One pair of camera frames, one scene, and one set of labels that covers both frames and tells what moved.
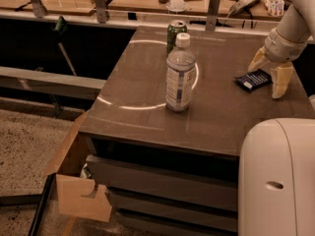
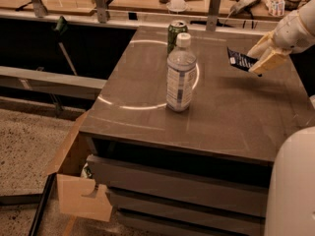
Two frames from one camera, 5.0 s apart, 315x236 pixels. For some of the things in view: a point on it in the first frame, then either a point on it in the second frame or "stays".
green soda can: (175, 27) stays
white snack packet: (275, 7) stays
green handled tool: (60, 29) stays
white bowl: (176, 4) stays
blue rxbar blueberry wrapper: (255, 79) -> (241, 61)
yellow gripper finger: (281, 77) -> (270, 61)
